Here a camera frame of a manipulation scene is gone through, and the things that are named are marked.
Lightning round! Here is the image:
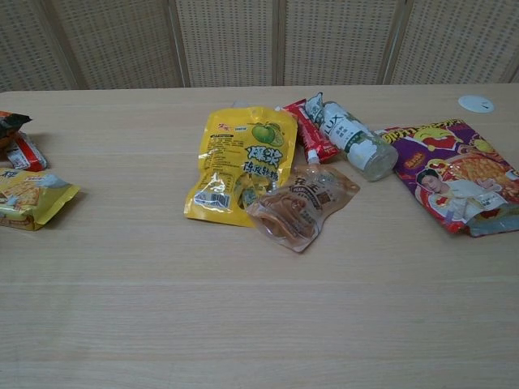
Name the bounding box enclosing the clear LUX bottle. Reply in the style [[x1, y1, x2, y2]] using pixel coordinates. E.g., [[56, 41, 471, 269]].
[[304, 92, 399, 182]]

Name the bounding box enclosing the yellow candy pouch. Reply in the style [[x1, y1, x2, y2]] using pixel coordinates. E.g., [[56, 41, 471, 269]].
[[184, 105, 298, 228]]

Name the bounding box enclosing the purple red snack bag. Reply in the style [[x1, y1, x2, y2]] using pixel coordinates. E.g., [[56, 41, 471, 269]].
[[375, 118, 519, 238]]

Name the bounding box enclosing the clear brown snack pouch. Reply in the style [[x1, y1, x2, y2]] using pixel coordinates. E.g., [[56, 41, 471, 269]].
[[246, 164, 361, 253]]

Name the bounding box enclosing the white round table grommet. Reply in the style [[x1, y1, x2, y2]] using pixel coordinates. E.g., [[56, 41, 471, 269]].
[[458, 95, 495, 113]]

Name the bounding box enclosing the red stick sachet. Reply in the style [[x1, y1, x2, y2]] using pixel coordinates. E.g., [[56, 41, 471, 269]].
[[275, 100, 341, 165]]

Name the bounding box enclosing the woven wooden folding screen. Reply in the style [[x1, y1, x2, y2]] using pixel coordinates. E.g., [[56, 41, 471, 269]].
[[0, 0, 519, 93]]

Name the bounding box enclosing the red white small packet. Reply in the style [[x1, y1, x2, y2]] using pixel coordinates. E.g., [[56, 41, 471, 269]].
[[6, 131, 49, 172]]

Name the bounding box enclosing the yellow cracker bag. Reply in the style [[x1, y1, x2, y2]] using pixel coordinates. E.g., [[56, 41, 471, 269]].
[[0, 168, 81, 232]]

